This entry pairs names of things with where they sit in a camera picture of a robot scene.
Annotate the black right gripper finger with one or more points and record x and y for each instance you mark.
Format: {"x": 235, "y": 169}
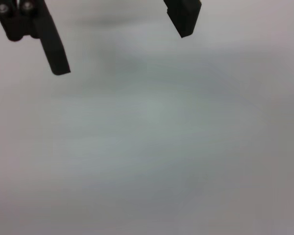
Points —
{"x": 49, "y": 44}
{"x": 183, "y": 17}

